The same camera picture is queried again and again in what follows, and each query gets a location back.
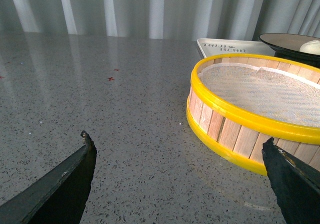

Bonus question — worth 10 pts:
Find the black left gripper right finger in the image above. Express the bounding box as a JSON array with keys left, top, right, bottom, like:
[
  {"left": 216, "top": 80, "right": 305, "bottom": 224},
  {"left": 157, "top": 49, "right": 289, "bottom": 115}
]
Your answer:
[{"left": 262, "top": 137, "right": 320, "bottom": 223}]

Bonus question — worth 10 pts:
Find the yellow rimmed bamboo steamer basket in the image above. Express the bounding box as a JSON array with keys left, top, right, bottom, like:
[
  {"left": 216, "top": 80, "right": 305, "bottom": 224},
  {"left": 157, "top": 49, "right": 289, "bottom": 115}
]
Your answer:
[{"left": 186, "top": 54, "right": 320, "bottom": 175}]

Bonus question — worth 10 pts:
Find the white bear print tray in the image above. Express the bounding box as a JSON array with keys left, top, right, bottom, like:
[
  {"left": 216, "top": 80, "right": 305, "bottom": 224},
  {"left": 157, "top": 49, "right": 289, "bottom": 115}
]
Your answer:
[{"left": 197, "top": 38, "right": 275, "bottom": 58}]

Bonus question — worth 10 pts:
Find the white steamed bun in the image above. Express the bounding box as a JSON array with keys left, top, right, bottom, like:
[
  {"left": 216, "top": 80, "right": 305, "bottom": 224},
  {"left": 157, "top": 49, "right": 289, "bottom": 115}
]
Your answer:
[{"left": 299, "top": 40, "right": 320, "bottom": 55}]

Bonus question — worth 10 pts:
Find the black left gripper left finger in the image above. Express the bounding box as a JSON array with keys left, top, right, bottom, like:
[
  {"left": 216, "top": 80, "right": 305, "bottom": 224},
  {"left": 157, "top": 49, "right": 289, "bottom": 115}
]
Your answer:
[{"left": 0, "top": 131, "right": 97, "bottom": 223}]

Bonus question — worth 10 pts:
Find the beige plate with black rim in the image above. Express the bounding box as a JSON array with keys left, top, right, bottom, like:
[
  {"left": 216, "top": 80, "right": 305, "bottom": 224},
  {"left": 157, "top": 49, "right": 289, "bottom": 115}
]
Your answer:
[{"left": 258, "top": 33, "right": 320, "bottom": 68}]

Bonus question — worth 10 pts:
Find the white steamer liner cloth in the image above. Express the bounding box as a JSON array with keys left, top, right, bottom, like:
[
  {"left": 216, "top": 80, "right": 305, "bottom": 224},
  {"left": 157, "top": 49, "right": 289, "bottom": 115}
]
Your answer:
[{"left": 198, "top": 63, "right": 320, "bottom": 127}]

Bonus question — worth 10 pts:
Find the grey pleated curtain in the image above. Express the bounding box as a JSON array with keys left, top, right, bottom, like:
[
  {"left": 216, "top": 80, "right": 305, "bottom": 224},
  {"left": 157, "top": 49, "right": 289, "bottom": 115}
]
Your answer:
[{"left": 0, "top": 0, "right": 320, "bottom": 40}]

